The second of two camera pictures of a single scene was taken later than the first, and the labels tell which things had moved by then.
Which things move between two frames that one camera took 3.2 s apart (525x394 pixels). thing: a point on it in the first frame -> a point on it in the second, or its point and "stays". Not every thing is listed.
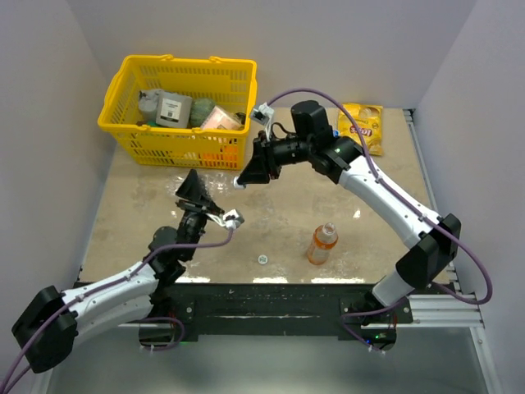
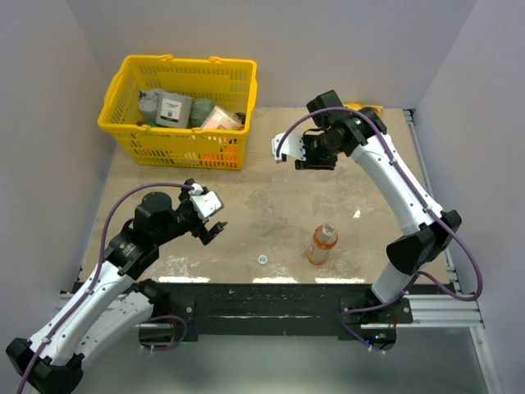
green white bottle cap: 262,259 stays
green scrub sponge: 200,107 stays
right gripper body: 271,149 -> 315,158
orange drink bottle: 324,238 stays
